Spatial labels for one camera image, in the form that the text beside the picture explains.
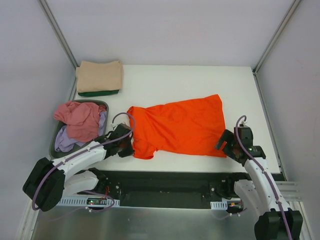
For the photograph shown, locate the orange t shirt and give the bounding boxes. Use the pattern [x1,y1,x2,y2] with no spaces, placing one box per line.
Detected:
[127,94,226,160]

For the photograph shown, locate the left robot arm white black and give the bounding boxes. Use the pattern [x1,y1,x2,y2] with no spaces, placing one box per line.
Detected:
[22,123,134,212]

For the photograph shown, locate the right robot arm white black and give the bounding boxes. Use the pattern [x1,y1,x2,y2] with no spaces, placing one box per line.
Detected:
[215,124,303,240]

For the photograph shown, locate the pink crumpled t shirt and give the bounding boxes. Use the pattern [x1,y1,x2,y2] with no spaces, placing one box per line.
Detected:
[53,101,107,143]

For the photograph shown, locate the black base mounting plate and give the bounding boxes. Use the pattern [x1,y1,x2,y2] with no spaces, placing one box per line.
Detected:
[93,170,250,209]

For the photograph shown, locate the folded green t shirt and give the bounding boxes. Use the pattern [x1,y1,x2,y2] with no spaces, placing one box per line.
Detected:
[78,90,119,98]

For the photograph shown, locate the lavender crumpled t shirt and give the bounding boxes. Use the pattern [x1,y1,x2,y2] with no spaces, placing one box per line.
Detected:
[54,111,108,153]

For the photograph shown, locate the folded beige t shirt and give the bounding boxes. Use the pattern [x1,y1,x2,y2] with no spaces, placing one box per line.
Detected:
[75,60,124,93]

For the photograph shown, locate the right white cable duct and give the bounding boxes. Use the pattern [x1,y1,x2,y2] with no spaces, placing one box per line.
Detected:
[210,201,228,211]

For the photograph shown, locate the white cable duct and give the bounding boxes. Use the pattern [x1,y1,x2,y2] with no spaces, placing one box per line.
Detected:
[210,201,228,211]
[57,196,120,208]

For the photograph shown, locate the aluminium front rail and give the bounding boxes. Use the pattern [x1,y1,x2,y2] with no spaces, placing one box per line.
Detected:
[275,181,303,202]

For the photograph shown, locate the left white cable duct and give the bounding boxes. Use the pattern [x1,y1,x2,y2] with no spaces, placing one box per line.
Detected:
[57,196,120,208]

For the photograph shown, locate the right aluminium frame post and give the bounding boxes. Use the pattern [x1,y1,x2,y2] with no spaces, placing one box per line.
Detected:
[251,0,304,75]

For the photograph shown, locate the aluminium frame post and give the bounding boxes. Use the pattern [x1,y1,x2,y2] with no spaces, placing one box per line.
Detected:
[251,0,304,75]
[37,0,79,68]

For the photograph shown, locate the left aluminium frame post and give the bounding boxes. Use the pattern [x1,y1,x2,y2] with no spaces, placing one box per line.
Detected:
[37,0,79,68]

